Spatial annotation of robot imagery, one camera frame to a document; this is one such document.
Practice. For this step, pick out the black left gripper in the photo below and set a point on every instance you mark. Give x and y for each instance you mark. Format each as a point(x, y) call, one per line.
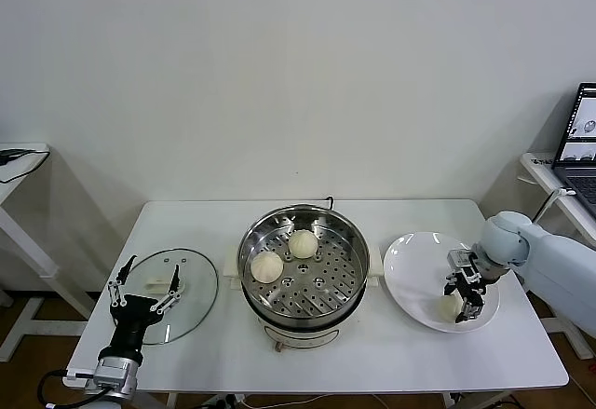
point(135, 311)

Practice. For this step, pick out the perforated stainless steamer basket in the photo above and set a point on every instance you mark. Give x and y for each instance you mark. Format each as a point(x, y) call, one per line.
point(344, 246)

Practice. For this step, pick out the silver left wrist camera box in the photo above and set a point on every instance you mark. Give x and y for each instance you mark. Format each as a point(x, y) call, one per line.
point(112, 362)

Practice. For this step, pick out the dark grey open laptop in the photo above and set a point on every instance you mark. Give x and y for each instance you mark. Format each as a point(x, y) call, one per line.
point(582, 185)

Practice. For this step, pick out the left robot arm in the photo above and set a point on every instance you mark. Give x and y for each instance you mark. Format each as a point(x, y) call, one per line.
point(121, 381)

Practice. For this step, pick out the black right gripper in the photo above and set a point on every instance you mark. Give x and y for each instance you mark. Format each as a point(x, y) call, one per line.
point(471, 288)

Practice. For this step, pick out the white side table with adapter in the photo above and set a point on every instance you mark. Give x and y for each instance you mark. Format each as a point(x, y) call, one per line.
point(28, 167)

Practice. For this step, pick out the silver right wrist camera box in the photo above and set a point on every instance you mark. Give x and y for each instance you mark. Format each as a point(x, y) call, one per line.
point(461, 259)

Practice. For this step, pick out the white steamed baozi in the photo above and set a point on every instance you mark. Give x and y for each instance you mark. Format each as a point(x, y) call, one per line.
point(303, 245)
point(266, 268)
point(449, 309)

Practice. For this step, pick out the white round plate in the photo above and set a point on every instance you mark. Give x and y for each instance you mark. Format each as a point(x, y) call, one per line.
point(400, 250)

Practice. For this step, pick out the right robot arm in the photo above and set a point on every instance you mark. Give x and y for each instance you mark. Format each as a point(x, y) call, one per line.
point(559, 260)

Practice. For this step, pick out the white side table with laptop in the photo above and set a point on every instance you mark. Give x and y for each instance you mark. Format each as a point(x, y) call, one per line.
point(540, 167)

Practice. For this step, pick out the round glass pot lid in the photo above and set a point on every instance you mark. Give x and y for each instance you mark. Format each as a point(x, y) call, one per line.
point(195, 288)

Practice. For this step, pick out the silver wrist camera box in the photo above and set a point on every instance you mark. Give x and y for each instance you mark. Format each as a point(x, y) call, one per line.
point(461, 259)
point(112, 362)

